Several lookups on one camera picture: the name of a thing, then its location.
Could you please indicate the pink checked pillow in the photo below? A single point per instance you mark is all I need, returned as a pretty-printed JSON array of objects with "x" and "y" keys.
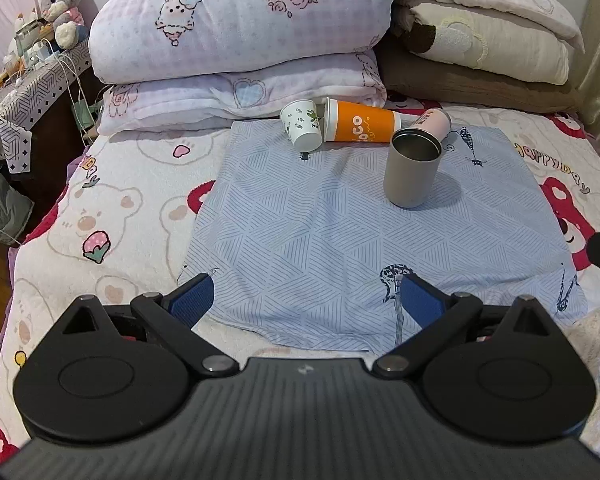
[{"x": 230, "y": 15}]

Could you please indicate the pink cup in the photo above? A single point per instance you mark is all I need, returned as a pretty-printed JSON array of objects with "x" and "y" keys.
[{"x": 434, "y": 122}]

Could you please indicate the blue striped cloth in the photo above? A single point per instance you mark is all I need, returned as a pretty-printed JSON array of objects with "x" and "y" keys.
[{"x": 300, "y": 230}]

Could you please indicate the clutter of small items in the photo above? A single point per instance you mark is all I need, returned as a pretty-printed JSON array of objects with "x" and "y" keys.
[{"x": 27, "y": 42}]

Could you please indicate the bedside table with patterned cloth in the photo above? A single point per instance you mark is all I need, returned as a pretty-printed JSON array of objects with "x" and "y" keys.
[{"x": 25, "y": 105}]

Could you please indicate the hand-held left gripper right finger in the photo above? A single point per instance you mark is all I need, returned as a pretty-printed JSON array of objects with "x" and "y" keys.
[{"x": 420, "y": 301}]

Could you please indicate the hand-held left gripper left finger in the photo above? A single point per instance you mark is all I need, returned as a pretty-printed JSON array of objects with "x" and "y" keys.
[{"x": 192, "y": 297}]

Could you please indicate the grey bunny plush toy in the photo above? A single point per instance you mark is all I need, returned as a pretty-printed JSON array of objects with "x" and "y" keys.
[{"x": 60, "y": 0}]

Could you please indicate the white patterned paper cup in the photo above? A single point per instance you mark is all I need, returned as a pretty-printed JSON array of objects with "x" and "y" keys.
[{"x": 302, "y": 127}]

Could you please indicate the pink heart print pillow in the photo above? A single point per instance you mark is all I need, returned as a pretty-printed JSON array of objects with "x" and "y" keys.
[{"x": 200, "y": 97}]

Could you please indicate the orange paper cup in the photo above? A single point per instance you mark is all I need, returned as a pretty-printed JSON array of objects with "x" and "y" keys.
[{"x": 362, "y": 122}]

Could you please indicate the grey clothing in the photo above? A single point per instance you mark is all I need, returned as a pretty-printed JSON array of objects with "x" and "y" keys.
[{"x": 0, "y": 205}]

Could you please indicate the brown folded blanket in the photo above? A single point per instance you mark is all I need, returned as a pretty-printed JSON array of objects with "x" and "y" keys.
[{"x": 480, "y": 87}]

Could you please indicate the beige folded blanket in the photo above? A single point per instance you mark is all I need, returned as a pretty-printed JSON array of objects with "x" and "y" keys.
[{"x": 510, "y": 45}]

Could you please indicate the grey metal cup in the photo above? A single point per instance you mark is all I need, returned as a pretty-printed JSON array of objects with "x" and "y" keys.
[{"x": 411, "y": 180}]

